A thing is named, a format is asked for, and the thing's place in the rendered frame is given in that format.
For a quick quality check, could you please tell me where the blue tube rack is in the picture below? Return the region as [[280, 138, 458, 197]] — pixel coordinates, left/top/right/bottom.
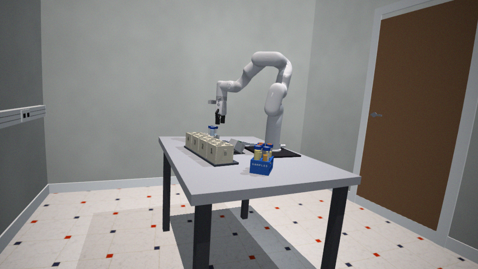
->
[[249, 156, 274, 176]]

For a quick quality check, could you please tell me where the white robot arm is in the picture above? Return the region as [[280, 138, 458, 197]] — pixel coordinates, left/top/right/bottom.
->
[[208, 51, 292, 152]]

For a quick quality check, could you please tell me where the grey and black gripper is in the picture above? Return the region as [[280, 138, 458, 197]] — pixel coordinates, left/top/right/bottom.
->
[[215, 100, 227, 125]]

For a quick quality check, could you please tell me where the beige bucket adapter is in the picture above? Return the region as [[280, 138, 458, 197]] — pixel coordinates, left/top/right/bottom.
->
[[185, 132, 206, 149], [207, 142, 234, 164], [192, 135, 214, 153], [199, 138, 223, 158]]

